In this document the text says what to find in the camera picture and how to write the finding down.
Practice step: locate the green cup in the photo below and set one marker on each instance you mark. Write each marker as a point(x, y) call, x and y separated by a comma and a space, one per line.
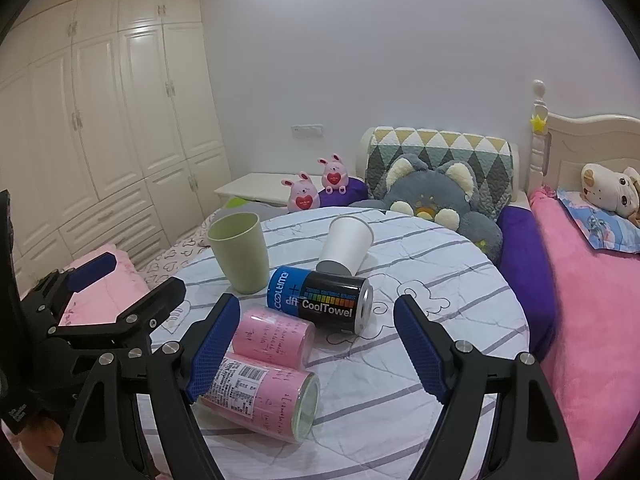
point(240, 260)

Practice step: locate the pink quilt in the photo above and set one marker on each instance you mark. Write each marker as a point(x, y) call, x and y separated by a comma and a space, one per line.
point(125, 265)

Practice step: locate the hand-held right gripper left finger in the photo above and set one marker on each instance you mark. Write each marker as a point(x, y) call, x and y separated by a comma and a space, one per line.
point(215, 350)

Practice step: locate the plain pink canister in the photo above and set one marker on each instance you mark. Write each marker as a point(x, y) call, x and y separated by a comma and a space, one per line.
point(275, 335)

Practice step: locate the black and blue can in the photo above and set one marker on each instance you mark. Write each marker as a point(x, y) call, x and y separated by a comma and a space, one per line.
point(325, 300)

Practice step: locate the purple cushion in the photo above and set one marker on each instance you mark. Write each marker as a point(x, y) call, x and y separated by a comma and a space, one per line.
point(525, 260)

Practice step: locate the cream dog plush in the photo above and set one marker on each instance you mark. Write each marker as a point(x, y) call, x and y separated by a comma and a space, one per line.
point(610, 185)

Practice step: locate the cream wardrobe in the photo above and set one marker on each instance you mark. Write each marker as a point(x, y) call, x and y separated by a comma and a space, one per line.
point(100, 110)

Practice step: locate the diamond patterned quilted cover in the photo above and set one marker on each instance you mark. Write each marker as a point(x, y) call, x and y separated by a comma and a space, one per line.
point(450, 145)

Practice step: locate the green cloth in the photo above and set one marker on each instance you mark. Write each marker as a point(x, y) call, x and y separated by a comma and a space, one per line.
point(235, 203)

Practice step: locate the white wall socket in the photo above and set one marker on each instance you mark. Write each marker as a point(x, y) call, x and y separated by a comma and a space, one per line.
point(307, 131)

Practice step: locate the heart printed sheet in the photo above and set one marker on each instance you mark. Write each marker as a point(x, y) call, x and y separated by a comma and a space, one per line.
point(175, 255)

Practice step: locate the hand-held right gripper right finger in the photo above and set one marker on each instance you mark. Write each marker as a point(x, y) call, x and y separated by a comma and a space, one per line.
point(420, 355)

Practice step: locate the yellow star sticker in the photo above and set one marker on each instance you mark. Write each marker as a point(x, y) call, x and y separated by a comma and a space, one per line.
point(538, 122)

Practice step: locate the white nightstand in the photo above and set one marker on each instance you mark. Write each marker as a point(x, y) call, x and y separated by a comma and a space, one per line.
point(255, 185)

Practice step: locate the grey cat plush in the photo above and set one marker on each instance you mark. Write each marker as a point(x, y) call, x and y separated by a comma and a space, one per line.
point(430, 195)

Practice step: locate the pink canister with white label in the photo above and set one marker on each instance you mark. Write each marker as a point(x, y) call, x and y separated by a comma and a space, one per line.
point(270, 395)

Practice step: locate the white cup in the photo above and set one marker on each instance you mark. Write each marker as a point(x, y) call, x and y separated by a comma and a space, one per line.
point(345, 245)

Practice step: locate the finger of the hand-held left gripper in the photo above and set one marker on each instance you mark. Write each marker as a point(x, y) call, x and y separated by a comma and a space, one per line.
point(92, 270)
point(155, 300)

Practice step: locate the pink bunny toy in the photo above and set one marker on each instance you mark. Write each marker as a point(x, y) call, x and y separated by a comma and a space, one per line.
point(302, 195)
point(334, 177)

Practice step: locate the blue printed pillow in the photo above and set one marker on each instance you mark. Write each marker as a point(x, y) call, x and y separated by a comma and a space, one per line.
point(600, 232)

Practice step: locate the cream bed headboard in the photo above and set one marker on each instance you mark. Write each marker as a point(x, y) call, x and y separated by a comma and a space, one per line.
point(575, 150)

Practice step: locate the pink fleece blanket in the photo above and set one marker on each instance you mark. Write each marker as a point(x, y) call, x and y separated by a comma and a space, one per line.
point(590, 310)

